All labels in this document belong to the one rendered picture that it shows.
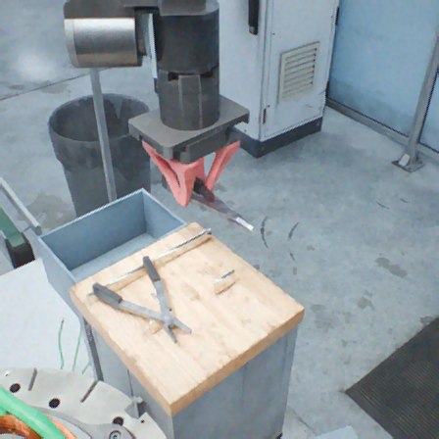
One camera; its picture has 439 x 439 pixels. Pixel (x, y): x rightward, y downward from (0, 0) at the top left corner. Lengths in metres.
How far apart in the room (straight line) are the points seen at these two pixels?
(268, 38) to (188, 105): 2.06
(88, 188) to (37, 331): 1.12
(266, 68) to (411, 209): 0.93
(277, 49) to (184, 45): 2.14
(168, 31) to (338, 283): 1.79
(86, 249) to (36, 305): 0.29
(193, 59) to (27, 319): 0.68
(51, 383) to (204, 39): 0.34
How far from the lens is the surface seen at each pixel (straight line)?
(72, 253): 0.77
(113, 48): 0.47
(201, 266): 0.66
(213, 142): 0.51
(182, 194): 0.55
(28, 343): 0.99
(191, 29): 0.46
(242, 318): 0.60
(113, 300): 0.59
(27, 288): 1.08
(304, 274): 2.17
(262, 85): 2.63
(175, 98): 0.48
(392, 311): 2.12
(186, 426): 0.61
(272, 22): 2.52
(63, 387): 0.53
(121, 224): 0.79
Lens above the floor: 1.52
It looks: 39 degrees down
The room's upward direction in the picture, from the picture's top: straight up
